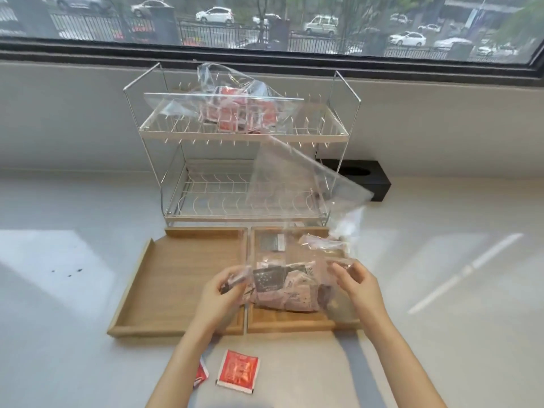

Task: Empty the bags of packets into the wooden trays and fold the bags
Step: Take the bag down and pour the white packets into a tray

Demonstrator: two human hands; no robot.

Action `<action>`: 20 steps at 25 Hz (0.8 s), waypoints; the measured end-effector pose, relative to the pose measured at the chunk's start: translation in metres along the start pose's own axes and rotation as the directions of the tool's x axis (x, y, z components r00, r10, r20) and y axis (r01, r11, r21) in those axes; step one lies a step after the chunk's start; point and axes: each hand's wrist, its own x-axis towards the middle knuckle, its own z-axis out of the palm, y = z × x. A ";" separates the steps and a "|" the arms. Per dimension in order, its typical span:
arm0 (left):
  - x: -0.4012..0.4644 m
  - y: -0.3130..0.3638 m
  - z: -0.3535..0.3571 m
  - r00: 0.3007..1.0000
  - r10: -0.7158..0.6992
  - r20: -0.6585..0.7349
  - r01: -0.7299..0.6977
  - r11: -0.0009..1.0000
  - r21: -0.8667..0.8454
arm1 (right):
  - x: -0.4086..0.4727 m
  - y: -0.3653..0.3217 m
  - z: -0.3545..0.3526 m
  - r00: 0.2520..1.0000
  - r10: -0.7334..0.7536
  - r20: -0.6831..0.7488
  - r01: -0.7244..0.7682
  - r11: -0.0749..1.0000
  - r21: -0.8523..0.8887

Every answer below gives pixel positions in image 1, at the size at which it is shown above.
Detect person's right hand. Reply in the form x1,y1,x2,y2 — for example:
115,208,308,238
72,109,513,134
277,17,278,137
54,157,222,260
329,259,389,326

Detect person's left hand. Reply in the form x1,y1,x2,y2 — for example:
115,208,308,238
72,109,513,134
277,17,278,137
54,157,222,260
193,265,252,336

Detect large clear plastic bag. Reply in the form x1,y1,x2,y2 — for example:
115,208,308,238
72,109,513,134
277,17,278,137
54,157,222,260
238,133,375,325

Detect person's right forearm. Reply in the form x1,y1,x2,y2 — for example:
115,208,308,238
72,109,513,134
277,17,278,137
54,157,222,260
360,310,448,408

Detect person's left forearm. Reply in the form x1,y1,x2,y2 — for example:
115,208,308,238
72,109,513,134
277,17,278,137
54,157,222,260
144,329,228,408

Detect small clear packet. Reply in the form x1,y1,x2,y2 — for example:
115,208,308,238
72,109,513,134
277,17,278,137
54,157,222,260
299,233,346,254

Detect pile of pink black sachets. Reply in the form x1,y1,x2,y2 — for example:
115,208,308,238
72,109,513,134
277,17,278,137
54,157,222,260
250,258,341,316

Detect grey sachet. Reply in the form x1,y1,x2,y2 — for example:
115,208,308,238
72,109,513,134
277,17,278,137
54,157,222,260
259,233,286,252

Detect wooden tray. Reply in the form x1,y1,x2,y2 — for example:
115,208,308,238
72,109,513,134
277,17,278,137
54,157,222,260
107,227,250,339
246,226,363,334

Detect red sauce sachet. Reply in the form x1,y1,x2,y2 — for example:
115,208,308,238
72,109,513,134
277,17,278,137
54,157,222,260
216,349,260,395
192,357,210,390

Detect black tissue box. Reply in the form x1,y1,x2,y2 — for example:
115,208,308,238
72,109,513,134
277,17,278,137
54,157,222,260
315,159,392,203

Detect pile of red sachets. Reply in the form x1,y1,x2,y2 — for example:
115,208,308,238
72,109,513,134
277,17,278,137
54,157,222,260
199,86,278,135

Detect crumpled clear plastic bag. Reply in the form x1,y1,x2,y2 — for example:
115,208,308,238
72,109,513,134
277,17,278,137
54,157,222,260
144,61,329,137

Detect black metal fence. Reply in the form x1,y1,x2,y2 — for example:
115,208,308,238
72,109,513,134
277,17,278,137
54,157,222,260
49,10,451,60

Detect cars outside window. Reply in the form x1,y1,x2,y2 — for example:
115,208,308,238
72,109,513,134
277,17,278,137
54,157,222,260
51,0,521,58

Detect two-tier metal wire rack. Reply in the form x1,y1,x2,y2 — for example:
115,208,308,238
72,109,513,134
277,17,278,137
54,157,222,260
122,62,362,228

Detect dark window frame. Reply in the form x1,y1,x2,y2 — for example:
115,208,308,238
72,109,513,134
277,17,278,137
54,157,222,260
0,36,544,87

